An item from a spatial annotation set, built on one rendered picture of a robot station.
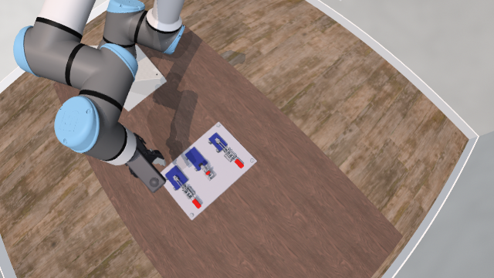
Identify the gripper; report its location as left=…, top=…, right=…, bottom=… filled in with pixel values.
left=129, top=132, right=166, bottom=178

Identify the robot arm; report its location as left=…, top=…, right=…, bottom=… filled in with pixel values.
left=13, top=0, right=185, bottom=193

